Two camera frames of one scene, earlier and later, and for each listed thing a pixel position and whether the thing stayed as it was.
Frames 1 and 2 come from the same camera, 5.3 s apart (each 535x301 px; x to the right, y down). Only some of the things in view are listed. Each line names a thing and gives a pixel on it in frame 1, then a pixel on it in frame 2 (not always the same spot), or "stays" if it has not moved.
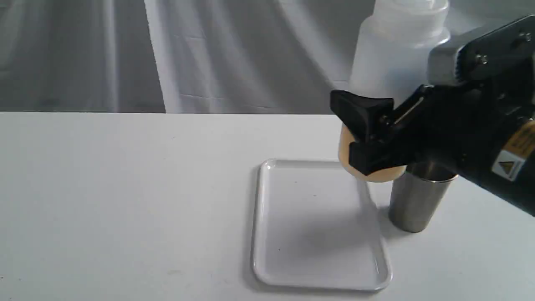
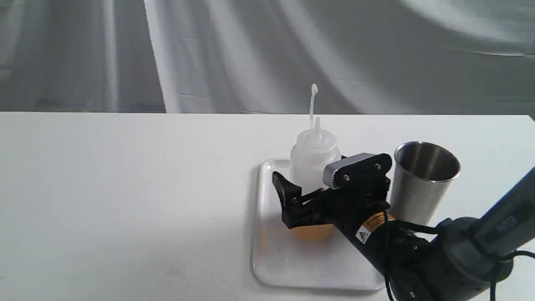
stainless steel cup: (418, 194) stays
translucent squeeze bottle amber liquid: (393, 42) to (311, 151)
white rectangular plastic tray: (315, 227) stays
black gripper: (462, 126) to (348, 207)
